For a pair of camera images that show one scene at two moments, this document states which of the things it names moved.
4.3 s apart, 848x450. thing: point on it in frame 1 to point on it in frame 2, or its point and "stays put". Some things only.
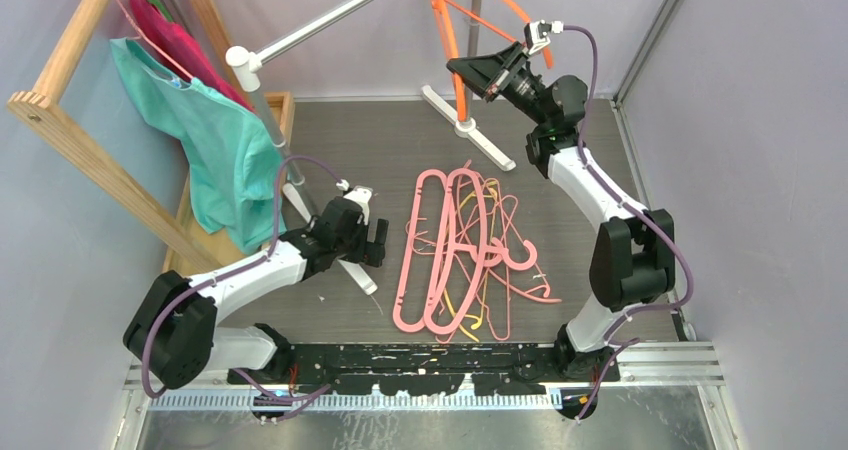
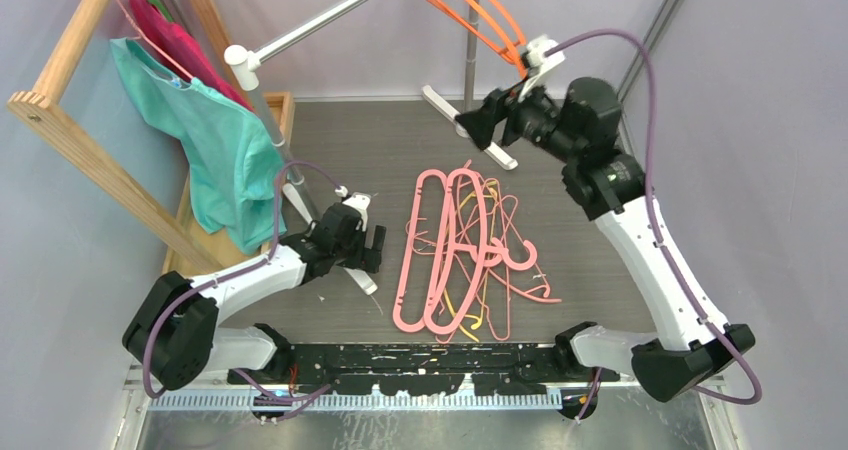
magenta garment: x=181 y=45 stays put
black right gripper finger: x=490 y=88 to x=479 y=123
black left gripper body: x=351 y=248 stays put
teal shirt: x=226 y=147 stays put
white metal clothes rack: x=246 y=67 stays put
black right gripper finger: x=481 y=70 to x=501 y=102
